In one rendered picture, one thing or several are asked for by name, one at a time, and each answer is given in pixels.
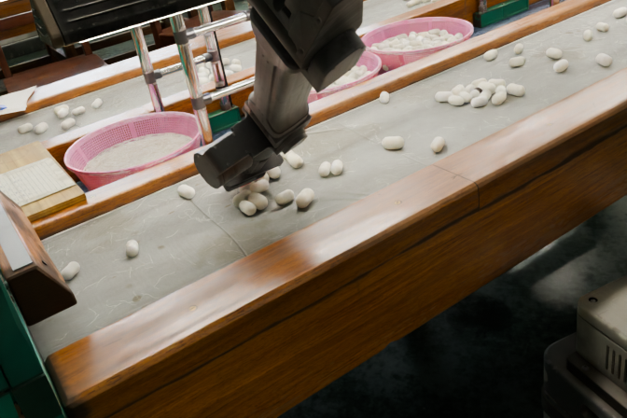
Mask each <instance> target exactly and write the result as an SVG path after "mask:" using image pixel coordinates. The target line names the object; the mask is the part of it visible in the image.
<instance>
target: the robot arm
mask: <svg viewBox="0 0 627 418"><path fill-rule="evenodd" d="M246 1H247V2H248V3H249V4H250V6H251V7H252V8H251V10H250V23H251V27H252V30H253V33H254V35H255V37H256V61H255V79H254V90H253V91H252V92H251V93H250V94H249V96H248V100H246V101H245V102H244V106H243V108H242V110H243V112H244V114H245V118H244V119H242V120H241V121H239V122H238V123H236V124H235V125H233V126H231V128H230V130H231V132H227V133H226V134H224V135H223V136H221V137H219V138H218V139H216V140H215V141H214V142H213V143H211V144H209V145H208V146H206V147H204V148H203V149H201V150H199V151H198V152H196V153H195V154H194V155H193V159H194V163H195V166H196V168H197V170H198V172H199V173H200V175H201V176H202V178H203V179H204V181H205V182H206V183H207V184H208V185H209V186H211V187H212V188H220V187H222V186H223V188H224V189H225V190H226V191H227V192H230V191H232V190H234V189H237V188H241V187H243V186H246V185H248V184H250V183H251V182H252V181H256V180H259V179H260V178H262V177H263V176H264V175H265V174H266V172H267V171H269V170H271V169H273V168H275V167H277V166H281V165H282V163H283V162H284V160H283V158H282V156H281V154H280V153H282V152H283V153H284V154H286V153H287V152H289V151H290V150H292V149H293V148H295V147H296V146H298V145H300V144H301V143H302V142H303V141H304V140H305V139H306V138H307V137H308V135H307V133H306V131H305V130H304V128H305V127H306V126H307V125H308V124H309V123H310V121H311V118H312V116H311V115H310V114H309V105H308V102H307V101H308V97H309V94H310V92H311V89H312V88H314V89H315V91H316V92H317V93H318V92H320V91H322V90H324V89H325V88H326V87H328V86H329V85H331V84H332V83H333V82H335V81H336V80H338V79H339V78H340V77H342V76H343V75H345V74H346V73H347V72H348V71H351V70H352V68H353V67H355V66H356V64H357V62H358V61H359V59H360V57H361V55H362V54H363V52H364V50H365V49H366V47H367V46H366V45H365V43H364V42H363V41H362V40H361V38H360V37H359V36H358V34H357V33H356V31H357V29H358V28H359V27H360V25H361V24H362V21H363V0H246Z"/></svg>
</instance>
